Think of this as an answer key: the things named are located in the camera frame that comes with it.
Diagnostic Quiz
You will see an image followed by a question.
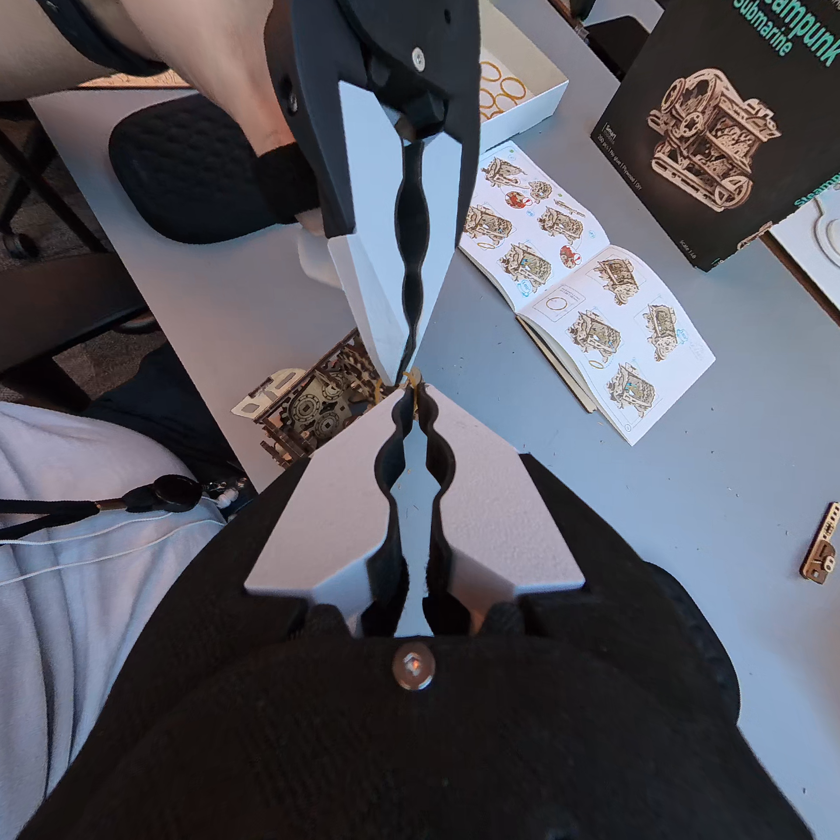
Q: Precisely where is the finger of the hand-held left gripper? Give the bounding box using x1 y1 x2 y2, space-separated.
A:
410 131 462 378
326 79 421 387

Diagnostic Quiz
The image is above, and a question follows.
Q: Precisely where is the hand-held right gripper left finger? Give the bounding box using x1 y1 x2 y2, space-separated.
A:
244 387 416 639

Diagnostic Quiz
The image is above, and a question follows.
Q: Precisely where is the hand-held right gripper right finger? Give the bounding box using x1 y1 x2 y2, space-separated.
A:
415 384 586 637

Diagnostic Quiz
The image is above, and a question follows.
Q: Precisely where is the small wooden piece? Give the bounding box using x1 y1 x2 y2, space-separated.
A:
375 367 426 417

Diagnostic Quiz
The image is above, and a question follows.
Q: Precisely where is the person's left forearm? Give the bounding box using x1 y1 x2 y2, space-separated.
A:
0 0 106 101

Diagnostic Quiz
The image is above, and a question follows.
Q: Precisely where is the grey desk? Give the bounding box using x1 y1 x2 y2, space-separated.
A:
26 0 840 840

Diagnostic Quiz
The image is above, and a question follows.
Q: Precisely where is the person's left hand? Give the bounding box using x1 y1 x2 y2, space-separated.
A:
121 0 296 158

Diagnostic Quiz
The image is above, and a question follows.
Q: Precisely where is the wooden mechanical model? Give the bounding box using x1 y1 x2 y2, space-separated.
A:
231 330 403 469

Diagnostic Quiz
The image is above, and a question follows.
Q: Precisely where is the pile of yellow rubber bands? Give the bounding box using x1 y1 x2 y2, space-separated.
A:
478 61 530 114

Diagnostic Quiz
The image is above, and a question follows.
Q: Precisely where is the white cardboard box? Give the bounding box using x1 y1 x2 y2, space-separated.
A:
476 41 570 123

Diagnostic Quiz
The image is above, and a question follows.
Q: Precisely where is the black padded wrist rest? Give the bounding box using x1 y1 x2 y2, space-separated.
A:
108 94 329 245

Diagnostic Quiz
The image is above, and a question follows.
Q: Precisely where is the laser-cut plywood sheet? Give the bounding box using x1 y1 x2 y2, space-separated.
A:
77 69 194 91

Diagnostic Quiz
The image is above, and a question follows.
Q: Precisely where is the open instruction booklet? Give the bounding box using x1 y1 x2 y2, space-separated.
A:
457 140 718 448

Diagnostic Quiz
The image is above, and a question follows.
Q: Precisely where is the black model kit box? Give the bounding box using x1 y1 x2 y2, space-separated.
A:
589 0 840 273

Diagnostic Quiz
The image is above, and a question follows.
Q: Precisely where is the black case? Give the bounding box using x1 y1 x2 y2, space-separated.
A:
586 12 649 74

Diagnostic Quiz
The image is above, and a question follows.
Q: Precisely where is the black wristband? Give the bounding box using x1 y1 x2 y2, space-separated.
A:
36 0 165 76

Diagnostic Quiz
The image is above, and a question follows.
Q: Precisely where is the person's white shirt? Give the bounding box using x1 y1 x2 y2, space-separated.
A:
0 402 231 815

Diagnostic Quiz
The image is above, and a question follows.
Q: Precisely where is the small wooden part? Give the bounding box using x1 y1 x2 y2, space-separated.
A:
798 502 840 582

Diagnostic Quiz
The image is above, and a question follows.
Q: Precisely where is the black chair base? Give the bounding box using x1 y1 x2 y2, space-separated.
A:
0 98 112 260

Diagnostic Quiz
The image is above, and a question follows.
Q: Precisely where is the pale cut-out parts sheet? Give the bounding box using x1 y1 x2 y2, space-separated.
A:
761 192 840 329

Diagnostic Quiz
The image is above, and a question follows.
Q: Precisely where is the black lanyard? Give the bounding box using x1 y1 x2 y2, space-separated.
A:
0 474 204 526

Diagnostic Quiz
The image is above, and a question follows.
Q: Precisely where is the thin white cord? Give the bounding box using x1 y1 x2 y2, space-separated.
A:
0 508 227 567

